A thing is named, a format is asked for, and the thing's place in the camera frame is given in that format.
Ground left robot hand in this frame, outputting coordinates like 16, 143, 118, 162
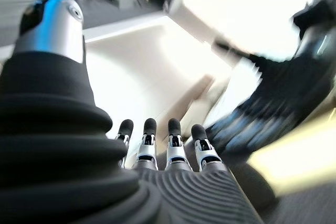
0, 0, 263, 224

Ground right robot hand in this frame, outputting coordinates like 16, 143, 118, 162
207, 37, 334, 156

